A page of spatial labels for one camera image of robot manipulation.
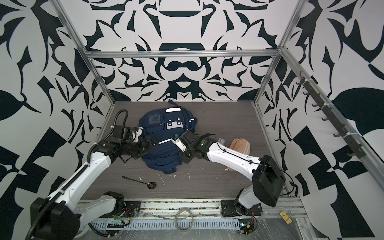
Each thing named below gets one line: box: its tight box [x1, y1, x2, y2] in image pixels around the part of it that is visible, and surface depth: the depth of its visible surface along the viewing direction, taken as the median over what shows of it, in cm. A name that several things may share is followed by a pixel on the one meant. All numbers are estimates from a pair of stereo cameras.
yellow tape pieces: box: [279, 211, 293, 225], surface depth 73 cm
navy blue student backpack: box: [138, 100, 198, 175], surface depth 100 cm
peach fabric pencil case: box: [229, 138, 251, 156], surface depth 98 cm
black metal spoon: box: [121, 176, 157, 190], surface depth 82 cm
